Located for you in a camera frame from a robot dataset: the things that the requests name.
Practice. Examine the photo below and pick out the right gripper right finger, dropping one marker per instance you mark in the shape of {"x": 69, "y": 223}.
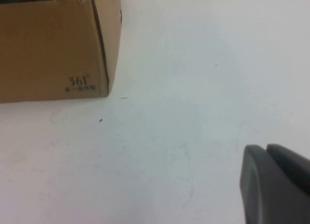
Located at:
{"x": 290, "y": 157}

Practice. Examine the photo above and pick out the brown cardboard shoe box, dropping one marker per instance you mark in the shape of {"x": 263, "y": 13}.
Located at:
{"x": 48, "y": 52}

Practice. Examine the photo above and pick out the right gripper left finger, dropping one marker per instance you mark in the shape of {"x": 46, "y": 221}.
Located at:
{"x": 273, "y": 192}

